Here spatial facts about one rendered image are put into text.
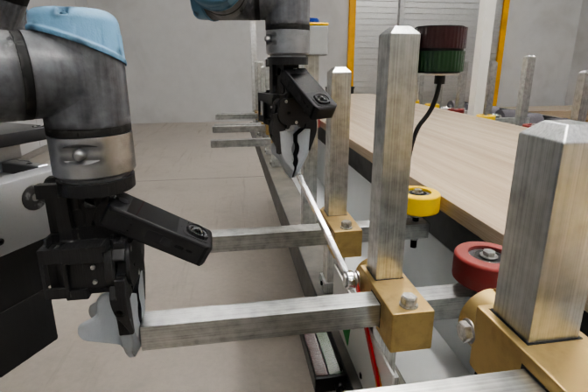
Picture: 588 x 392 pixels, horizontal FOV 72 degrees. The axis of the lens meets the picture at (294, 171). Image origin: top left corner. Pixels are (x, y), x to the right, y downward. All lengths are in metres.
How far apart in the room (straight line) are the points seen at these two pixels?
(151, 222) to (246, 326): 0.16
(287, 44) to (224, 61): 7.41
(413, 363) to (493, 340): 0.51
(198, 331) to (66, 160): 0.23
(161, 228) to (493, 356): 0.31
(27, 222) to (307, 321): 0.38
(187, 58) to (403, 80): 7.72
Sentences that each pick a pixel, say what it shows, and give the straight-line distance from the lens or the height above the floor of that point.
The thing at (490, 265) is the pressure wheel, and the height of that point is 0.91.
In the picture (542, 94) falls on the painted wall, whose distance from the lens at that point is 10.57.
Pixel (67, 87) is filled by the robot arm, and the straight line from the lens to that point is 0.40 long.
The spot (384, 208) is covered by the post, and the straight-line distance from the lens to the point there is 0.50.
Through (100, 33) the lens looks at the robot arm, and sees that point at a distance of 0.40.
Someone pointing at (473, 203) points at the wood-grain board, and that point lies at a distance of 0.77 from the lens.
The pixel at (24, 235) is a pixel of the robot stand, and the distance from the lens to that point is 0.63.
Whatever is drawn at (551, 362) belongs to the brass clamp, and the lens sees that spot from 0.29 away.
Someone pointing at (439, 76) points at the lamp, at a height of 1.12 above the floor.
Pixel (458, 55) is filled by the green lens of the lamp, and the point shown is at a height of 1.14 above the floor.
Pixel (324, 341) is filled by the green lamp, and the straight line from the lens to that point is 0.71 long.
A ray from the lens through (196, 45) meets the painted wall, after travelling 8.13.
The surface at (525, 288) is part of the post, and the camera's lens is 0.29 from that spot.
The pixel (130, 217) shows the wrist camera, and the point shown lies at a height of 0.99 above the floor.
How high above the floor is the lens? 1.14
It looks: 15 degrees down
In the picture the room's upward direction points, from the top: straight up
